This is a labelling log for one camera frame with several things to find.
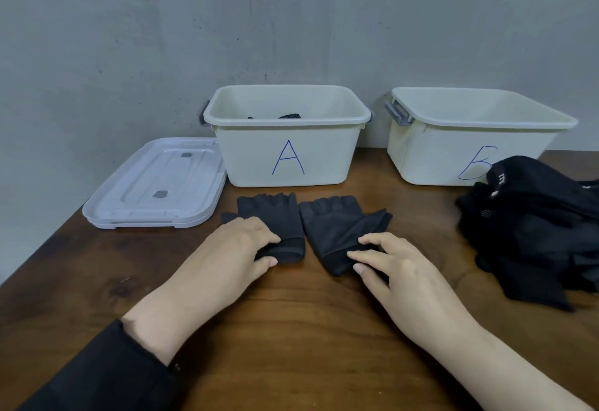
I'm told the person's right hand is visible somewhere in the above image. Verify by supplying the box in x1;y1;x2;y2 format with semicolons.
347;232;465;343

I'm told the person's left hand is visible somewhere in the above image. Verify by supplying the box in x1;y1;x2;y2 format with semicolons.
185;216;281;311

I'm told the black fingerless glove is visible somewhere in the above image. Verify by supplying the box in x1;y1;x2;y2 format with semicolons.
299;196;393;278
221;192;306;265

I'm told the person's right forearm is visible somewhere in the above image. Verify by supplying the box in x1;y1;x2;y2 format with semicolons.
416;305;596;411

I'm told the person's left forearm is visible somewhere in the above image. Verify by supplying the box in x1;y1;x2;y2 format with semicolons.
16;261;225;411

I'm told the cream plastic bin, rounded letter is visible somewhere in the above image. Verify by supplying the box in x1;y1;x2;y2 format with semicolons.
387;87;578;187

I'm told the cream plastic bin, pointed letter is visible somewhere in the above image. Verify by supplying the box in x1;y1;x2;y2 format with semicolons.
203;85;372;188

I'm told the white plastic bin lid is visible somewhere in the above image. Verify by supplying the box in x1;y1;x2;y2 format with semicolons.
82;177;228;230
83;138;227;225

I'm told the pile of black gloves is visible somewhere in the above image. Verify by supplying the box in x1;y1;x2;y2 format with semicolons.
455;156;599;312

